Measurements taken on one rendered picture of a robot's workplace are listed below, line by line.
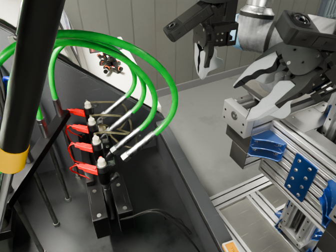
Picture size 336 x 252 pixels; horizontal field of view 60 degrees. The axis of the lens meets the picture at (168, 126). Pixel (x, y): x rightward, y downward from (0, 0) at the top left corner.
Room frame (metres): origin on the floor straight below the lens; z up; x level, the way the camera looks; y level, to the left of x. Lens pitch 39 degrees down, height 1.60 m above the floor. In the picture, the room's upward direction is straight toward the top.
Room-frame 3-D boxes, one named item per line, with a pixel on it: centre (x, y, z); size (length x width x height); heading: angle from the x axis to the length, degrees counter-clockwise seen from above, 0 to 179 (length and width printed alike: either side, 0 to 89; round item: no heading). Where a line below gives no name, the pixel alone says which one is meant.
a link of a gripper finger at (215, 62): (0.66, -0.11, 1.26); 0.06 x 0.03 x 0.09; 109
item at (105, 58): (1.20, 0.26, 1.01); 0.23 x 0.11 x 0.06; 19
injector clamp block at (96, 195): (0.57, 0.19, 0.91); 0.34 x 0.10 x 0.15; 19
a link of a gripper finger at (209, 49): (0.65, -0.09, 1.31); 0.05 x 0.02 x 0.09; 19
